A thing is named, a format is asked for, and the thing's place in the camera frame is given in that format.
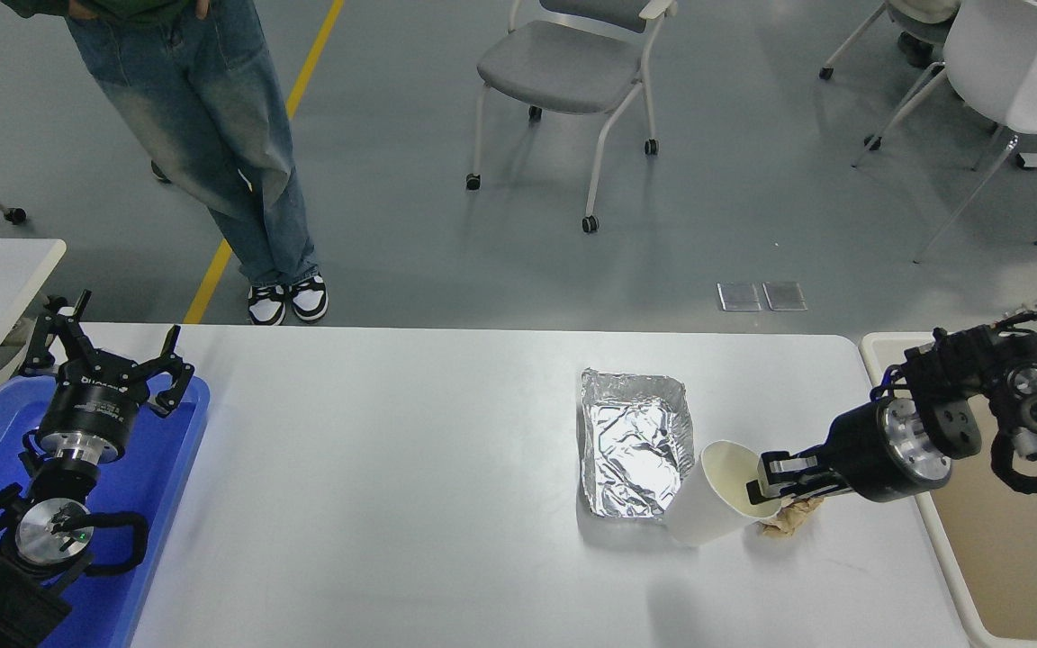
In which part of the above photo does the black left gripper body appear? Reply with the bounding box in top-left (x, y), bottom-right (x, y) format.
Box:
top-left (38, 360), bottom-right (144, 444)

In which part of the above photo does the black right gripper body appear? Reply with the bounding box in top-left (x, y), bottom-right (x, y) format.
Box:
top-left (823, 400), bottom-right (912, 504)

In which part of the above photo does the white paper cup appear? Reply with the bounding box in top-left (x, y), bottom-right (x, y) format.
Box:
top-left (663, 439), bottom-right (785, 547)

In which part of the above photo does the silver foil tray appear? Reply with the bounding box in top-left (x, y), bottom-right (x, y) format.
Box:
top-left (580, 366), bottom-right (698, 521)

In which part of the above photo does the crumpled tan paper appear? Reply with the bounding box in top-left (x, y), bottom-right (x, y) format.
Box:
top-left (760, 498), bottom-right (825, 539)

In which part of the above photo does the blue plastic tray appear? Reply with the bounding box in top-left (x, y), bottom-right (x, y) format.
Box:
top-left (0, 372), bottom-right (212, 648)

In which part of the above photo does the large pale plastic bin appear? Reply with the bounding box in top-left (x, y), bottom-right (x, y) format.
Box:
top-left (859, 331), bottom-right (1037, 648)

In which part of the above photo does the person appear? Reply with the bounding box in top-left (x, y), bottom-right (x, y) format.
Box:
top-left (0, 0), bottom-right (330, 327)
top-left (886, 0), bottom-right (965, 70)

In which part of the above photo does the white-framed wheeled chair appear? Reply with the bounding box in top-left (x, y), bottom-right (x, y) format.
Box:
top-left (819, 0), bottom-right (960, 151)

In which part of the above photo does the white plastic shell chair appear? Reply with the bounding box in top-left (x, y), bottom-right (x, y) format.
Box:
top-left (852, 0), bottom-right (1037, 264)

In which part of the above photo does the grey padded wheeled chair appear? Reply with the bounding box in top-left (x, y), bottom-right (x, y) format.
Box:
top-left (464, 0), bottom-right (680, 235)

